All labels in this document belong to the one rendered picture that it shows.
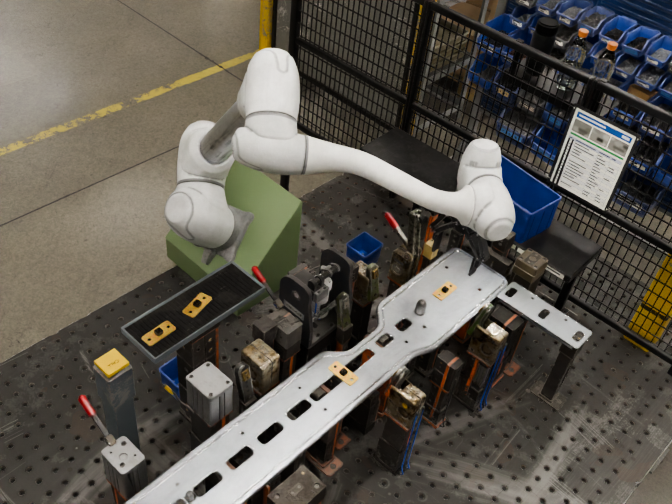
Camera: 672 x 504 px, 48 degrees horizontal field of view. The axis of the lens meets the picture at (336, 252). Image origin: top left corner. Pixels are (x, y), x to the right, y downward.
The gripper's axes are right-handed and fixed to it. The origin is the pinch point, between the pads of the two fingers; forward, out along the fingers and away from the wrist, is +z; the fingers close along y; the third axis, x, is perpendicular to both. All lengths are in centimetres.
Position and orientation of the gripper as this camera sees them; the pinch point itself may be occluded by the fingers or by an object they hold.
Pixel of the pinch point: (454, 258)
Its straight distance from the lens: 228.0
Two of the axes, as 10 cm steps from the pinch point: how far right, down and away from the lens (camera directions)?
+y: 7.3, 5.2, -4.5
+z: -0.9, 7.2, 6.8
